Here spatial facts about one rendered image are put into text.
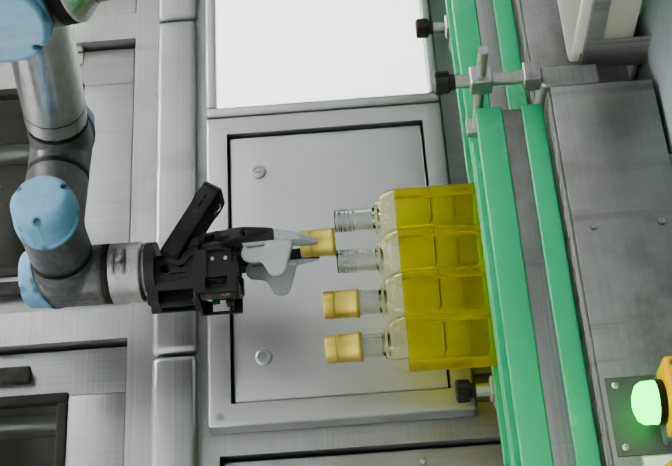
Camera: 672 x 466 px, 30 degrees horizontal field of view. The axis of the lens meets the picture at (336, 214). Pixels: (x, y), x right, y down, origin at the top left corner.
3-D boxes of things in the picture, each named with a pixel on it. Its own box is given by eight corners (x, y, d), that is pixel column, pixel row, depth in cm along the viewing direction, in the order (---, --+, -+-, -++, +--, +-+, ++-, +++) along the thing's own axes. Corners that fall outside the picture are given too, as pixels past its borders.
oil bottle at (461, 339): (556, 320, 153) (381, 332, 153) (561, 300, 148) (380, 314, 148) (563, 363, 150) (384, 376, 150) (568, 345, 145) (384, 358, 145)
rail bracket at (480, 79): (530, 115, 159) (431, 123, 159) (542, 34, 144) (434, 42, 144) (533, 135, 157) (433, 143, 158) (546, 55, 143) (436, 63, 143)
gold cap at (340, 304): (358, 296, 154) (323, 298, 154) (357, 283, 151) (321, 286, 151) (360, 322, 153) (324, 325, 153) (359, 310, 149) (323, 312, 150)
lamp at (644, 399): (654, 388, 127) (625, 390, 127) (662, 371, 123) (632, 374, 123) (663, 431, 125) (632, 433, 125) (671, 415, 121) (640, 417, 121)
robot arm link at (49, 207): (13, 151, 148) (36, 209, 157) (0, 227, 141) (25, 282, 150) (79, 147, 148) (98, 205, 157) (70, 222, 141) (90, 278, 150)
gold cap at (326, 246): (335, 235, 159) (300, 238, 159) (334, 222, 155) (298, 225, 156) (337, 260, 157) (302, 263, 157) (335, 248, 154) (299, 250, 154)
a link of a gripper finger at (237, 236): (280, 252, 155) (212, 261, 156) (279, 239, 156) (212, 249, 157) (270, 235, 151) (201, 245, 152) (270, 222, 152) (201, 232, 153)
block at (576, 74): (587, 102, 157) (531, 106, 157) (597, 57, 149) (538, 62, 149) (591, 126, 155) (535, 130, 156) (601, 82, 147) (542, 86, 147)
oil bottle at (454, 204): (537, 198, 161) (371, 210, 162) (541, 175, 156) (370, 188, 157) (543, 236, 159) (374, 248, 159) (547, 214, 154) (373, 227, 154)
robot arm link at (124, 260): (120, 259, 161) (106, 230, 154) (155, 257, 161) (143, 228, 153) (118, 313, 157) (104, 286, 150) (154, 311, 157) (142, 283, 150)
